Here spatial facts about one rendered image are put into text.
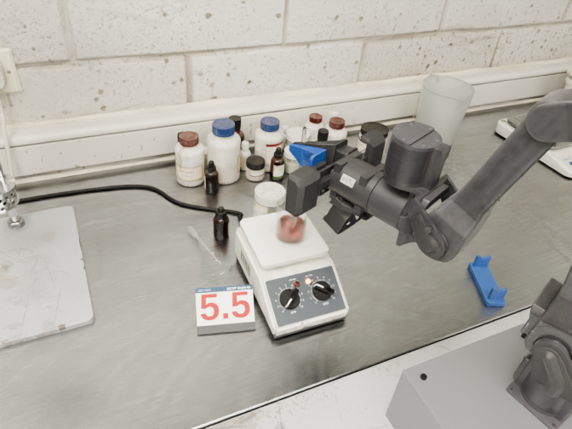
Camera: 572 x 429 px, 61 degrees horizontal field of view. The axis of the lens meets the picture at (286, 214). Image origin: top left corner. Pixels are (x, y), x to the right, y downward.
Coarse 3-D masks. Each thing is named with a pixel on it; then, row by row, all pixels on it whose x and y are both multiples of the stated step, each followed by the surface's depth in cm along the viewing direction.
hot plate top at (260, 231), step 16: (240, 224) 83; (256, 224) 83; (272, 224) 84; (256, 240) 80; (272, 240) 80; (304, 240) 81; (320, 240) 81; (256, 256) 77; (272, 256) 77; (288, 256) 78; (304, 256) 78; (320, 256) 79
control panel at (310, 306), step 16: (304, 272) 78; (320, 272) 79; (272, 288) 76; (288, 288) 77; (304, 288) 77; (336, 288) 79; (272, 304) 75; (304, 304) 76; (320, 304) 77; (336, 304) 78; (288, 320) 75
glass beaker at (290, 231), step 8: (280, 200) 78; (280, 208) 79; (280, 216) 77; (288, 216) 76; (304, 216) 76; (280, 224) 78; (288, 224) 76; (296, 224) 76; (304, 224) 78; (280, 232) 78; (288, 232) 78; (296, 232) 78; (304, 232) 79; (280, 240) 79; (288, 240) 79; (296, 240) 79
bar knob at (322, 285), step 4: (316, 284) 76; (320, 284) 76; (324, 284) 78; (328, 284) 78; (312, 288) 78; (316, 288) 76; (320, 288) 76; (324, 288) 76; (328, 288) 76; (312, 292) 77; (316, 292) 77; (320, 292) 77; (324, 292) 77; (328, 292) 76; (332, 292) 76; (316, 296) 77; (320, 296) 77; (324, 296) 77; (328, 296) 77
